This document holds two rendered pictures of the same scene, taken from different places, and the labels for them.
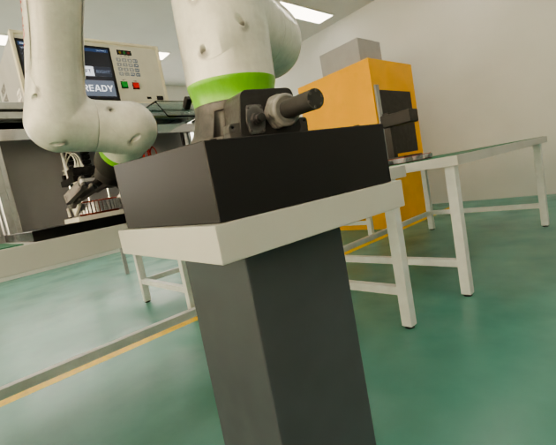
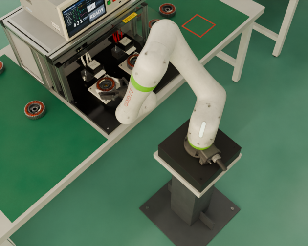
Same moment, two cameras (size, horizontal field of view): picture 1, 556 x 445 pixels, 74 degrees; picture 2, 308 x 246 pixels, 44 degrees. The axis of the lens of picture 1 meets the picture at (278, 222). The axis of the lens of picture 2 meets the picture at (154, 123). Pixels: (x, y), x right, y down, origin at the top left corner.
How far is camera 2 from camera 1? 1.74 m
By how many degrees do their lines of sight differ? 49
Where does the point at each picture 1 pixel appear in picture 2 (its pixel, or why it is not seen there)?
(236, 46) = (208, 143)
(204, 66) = (197, 145)
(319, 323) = not seen: hidden behind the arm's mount
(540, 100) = not seen: outside the picture
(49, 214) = (67, 70)
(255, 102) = (209, 158)
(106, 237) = (130, 127)
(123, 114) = (149, 107)
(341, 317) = not seen: hidden behind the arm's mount
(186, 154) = (195, 181)
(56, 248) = (117, 137)
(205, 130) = (192, 152)
